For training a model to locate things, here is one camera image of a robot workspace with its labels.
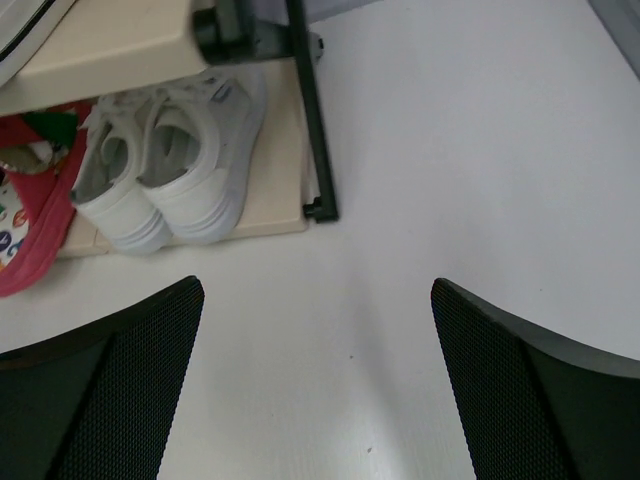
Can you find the right yellow sneaker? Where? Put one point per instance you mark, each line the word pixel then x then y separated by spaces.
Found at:
pixel 25 27

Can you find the pink flip-flop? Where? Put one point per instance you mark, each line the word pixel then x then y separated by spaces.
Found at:
pixel 44 197

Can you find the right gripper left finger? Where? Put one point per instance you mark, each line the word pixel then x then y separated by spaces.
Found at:
pixel 98 401

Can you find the beige black shoe shelf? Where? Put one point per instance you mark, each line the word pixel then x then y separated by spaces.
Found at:
pixel 105 47

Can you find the white sneaker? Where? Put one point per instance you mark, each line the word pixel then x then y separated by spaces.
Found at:
pixel 106 191
pixel 198 140

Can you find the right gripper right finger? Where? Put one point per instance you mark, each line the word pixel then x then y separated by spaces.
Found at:
pixel 535 404

